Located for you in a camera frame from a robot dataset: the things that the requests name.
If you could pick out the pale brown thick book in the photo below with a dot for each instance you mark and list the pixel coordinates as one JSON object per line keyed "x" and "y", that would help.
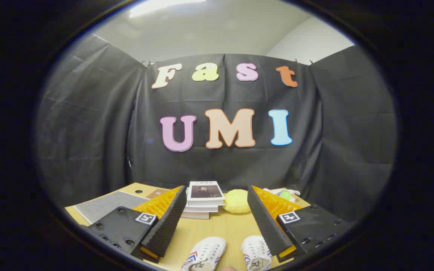
{"x": 196, "y": 215}

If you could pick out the black backdrop cloth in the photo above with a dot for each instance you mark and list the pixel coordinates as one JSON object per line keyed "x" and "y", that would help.
{"x": 217, "y": 165}

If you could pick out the ceiling light panel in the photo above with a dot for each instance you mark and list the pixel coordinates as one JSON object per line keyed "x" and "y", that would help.
{"x": 164, "y": 6}

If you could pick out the grey fabric storage box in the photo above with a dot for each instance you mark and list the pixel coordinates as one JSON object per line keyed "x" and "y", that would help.
{"x": 106, "y": 205}

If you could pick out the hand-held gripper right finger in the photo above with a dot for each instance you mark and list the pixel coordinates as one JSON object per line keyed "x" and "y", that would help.
{"x": 266, "y": 222}

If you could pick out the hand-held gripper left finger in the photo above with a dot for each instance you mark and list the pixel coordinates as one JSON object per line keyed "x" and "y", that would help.
{"x": 166, "y": 226}

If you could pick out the white canvas shoe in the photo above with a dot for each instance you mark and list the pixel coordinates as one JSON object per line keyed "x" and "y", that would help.
{"x": 205, "y": 254}
{"x": 255, "y": 254}

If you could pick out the pink and green plush toy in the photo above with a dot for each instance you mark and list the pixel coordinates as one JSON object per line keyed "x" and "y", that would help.
{"x": 285, "y": 195}

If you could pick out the brown cover book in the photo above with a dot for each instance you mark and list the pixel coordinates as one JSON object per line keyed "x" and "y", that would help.
{"x": 156, "y": 194}

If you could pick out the thick white book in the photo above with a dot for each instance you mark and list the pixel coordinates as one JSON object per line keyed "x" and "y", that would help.
{"x": 201, "y": 209}

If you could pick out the yellow round plush cushion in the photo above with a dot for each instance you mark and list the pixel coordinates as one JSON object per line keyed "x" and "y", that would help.
{"x": 236, "y": 201}

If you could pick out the white book with portrait cover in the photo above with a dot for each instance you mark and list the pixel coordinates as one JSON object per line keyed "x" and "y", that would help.
{"x": 204, "y": 192}

